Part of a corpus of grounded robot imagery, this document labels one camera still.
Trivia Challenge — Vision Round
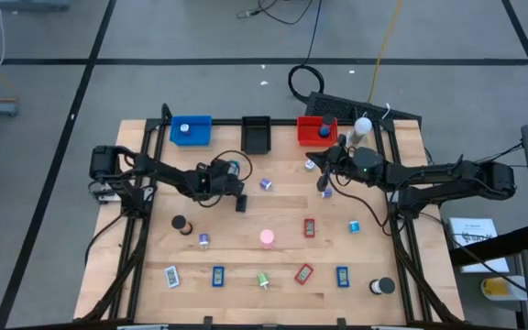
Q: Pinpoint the white bulb brass lamp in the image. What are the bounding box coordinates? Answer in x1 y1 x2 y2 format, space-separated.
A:
345 116 374 150

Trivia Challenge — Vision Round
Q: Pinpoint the black aluminium table frame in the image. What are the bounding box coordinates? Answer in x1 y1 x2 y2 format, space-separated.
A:
80 103 465 330

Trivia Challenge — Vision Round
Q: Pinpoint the black plastic basket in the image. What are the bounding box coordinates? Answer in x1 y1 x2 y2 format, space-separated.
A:
240 115 272 156

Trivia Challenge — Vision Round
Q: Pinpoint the yellow cable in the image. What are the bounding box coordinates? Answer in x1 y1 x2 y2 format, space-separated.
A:
367 0 404 105

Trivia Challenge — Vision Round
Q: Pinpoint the black camera cable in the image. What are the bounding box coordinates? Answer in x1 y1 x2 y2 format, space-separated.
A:
189 149 254 209
323 171 401 237

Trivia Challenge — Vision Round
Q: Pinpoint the black capped orange sand hourglass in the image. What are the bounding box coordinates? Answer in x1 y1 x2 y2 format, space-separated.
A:
170 214 194 237

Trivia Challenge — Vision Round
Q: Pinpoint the white framed LCD display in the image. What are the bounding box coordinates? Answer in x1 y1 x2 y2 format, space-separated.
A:
163 265 182 290

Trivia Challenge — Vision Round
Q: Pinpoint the black beam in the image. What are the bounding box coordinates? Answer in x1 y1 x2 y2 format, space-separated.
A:
449 223 528 268

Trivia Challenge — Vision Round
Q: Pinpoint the blue framed LCD display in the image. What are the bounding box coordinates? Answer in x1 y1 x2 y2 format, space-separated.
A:
211 265 226 289
335 266 351 289

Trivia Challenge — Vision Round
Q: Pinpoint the black cable with coil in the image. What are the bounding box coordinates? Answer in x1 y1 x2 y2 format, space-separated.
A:
286 0 327 105

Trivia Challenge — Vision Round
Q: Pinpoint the pink hourglass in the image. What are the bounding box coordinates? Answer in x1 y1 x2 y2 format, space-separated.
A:
258 228 276 250

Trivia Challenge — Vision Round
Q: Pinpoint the black capped blue hourglass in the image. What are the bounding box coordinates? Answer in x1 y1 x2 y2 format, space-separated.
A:
317 113 336 138

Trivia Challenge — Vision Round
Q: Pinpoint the red plastic basket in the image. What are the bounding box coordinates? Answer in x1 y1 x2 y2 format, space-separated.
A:
296 115 339 149

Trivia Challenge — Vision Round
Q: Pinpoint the white booklet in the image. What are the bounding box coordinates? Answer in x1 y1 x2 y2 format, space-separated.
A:
448 216 512 275

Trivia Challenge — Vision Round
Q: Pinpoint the black left camera cable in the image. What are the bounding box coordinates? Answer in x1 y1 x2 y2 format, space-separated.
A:
189 149 254 209

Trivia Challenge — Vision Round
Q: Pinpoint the black capped white sand hourglass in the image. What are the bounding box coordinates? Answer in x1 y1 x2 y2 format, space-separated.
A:
368 276 397 296

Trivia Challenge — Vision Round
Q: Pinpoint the blue plastic basket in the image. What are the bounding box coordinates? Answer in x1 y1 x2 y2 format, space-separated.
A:
169 114 214 148

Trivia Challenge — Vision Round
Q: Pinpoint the black right camera cable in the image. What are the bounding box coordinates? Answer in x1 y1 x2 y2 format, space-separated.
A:
323 171 401 237

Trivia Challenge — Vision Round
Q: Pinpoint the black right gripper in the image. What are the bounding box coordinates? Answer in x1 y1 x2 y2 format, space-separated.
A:
306 137 356 179

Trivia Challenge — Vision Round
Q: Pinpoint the black keyboard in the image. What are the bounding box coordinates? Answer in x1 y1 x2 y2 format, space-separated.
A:
303 90 424 126

